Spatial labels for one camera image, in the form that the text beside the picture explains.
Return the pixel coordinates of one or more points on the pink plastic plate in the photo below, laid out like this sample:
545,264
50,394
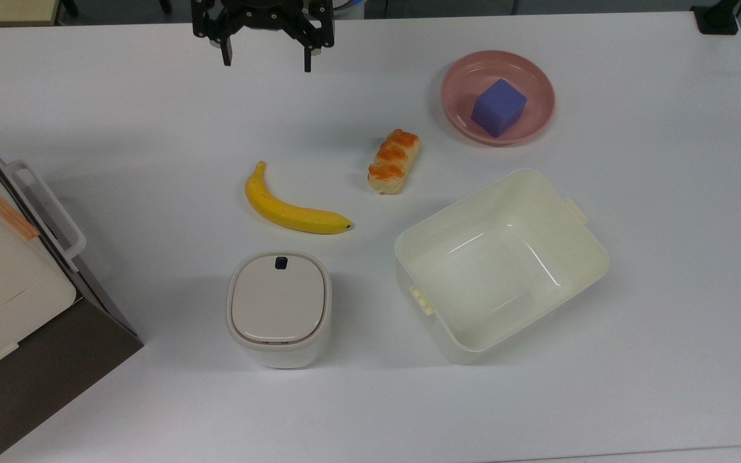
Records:
460,83

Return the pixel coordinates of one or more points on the black clamp base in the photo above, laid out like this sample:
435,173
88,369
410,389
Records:
716,19

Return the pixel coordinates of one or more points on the dark brown wooden cabinet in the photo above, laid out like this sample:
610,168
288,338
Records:
55,373

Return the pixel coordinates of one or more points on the cream plastic storage box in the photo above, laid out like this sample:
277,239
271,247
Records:
4,289

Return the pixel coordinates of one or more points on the cream lidded trash can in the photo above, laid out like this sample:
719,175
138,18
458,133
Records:
278,302

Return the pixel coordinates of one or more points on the purple cube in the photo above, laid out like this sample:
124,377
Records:
499,109

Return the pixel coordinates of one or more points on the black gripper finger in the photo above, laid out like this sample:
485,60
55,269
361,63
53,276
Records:
224,35
309,38

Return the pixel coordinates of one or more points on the yellow toy banana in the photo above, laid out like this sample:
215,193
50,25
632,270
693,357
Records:
280,212

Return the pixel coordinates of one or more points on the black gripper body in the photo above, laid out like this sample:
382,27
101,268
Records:
261,13

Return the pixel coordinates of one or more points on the cream open plastic container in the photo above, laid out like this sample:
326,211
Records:
499,270

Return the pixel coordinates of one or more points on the toy bread with orange glaze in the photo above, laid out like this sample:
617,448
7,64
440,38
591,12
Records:
393,164

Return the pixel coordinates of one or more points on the tan wooden board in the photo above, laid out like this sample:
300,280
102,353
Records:
4,11

